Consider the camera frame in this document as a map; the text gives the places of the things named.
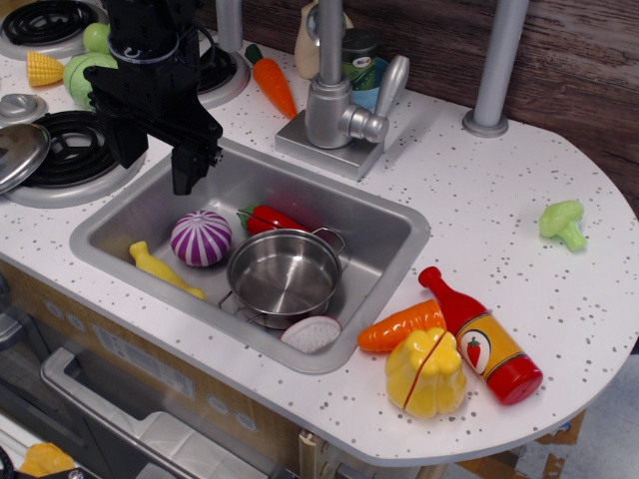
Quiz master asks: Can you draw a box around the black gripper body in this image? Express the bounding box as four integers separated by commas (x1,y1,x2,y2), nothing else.
84,45,223,149

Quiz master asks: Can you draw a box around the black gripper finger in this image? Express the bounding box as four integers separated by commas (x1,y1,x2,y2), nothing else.
101,117,149,169
171,142,222,196

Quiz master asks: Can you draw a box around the green toy broccoli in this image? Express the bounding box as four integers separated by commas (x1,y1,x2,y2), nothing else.
538,200,587,251

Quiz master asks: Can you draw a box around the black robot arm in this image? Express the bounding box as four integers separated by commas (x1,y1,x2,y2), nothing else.
84,1,223,196

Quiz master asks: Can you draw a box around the steel pot lid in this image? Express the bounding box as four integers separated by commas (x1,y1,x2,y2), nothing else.
1,124,51,194

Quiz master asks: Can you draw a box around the stainless steel pot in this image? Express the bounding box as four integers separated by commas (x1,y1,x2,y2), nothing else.
227,228,345,330

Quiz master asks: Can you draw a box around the front left stove burner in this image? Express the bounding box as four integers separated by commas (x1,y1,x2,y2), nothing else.
1,111,143,209

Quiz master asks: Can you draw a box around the stove burner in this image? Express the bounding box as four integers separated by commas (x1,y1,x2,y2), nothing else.
198,47,250,110
1,111,143,209
1,1,108,60

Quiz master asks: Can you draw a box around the back right stove burner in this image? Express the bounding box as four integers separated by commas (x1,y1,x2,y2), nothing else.
198,47,250,110

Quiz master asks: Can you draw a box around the green toy apple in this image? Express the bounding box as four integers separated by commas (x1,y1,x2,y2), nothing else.
83,22,110,54

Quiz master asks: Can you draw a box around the purple striped toy onion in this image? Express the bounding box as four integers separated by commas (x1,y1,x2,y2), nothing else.
171,210,233,267

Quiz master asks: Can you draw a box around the green toy cabbage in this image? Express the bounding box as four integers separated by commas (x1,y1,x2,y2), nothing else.
63,52,118,111

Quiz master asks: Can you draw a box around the red toy chili pepper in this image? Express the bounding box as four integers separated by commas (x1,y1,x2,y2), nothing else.
236,205,310,236

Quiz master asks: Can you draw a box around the yellow toy squash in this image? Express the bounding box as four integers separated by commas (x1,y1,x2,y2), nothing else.
129,240,206,300

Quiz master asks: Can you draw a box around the back left stove burner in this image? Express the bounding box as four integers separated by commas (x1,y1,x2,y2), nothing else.
1,1,108,60

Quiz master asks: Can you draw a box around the yellow toy corn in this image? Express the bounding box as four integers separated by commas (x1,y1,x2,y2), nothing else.
26,51,64,87

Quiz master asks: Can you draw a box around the orange toy carrot back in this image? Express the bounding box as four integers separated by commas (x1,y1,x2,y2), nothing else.
245,44,298,120

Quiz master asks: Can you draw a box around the orange toy carrot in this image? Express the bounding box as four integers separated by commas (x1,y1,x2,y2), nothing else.
245,44,298,120
357,299,447,352

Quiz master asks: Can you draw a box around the silver stove knob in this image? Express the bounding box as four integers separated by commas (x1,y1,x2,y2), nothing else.
0,94,48,127

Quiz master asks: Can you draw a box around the silver metal sink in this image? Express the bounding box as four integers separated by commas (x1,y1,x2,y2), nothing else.
70,141,430,374

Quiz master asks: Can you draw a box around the silver toy faucet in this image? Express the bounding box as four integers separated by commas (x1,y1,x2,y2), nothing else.
275,1,409,181

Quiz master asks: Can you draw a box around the cream toy bottle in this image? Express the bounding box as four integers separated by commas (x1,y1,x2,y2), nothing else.
295,1,353,84

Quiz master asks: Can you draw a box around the green toy can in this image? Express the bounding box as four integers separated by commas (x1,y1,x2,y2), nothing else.
341,28,385,111

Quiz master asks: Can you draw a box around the orange toy carrot front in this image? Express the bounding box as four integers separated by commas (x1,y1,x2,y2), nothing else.
357,299,447,352

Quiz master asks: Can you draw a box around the yellow toy bell pepper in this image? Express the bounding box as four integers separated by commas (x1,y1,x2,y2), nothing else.
385,327,466,418

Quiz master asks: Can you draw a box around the yellow object bottom left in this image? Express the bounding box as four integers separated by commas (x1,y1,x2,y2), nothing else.
19,443,75,478

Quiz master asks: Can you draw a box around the red hot sauce bottle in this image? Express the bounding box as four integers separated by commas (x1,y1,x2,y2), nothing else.
418,266,543,405

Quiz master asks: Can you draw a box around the left silver post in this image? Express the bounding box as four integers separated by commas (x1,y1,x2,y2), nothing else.
216,0,244,53

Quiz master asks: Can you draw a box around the silver post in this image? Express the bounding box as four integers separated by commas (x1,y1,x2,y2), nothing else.
462,0,529,139
216,0,244,53

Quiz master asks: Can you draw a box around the silver oven door handle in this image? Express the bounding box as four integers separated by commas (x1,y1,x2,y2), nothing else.
40,348,265,478

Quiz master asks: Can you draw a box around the right silver post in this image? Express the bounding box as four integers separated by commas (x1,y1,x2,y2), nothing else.
462,0,529,139

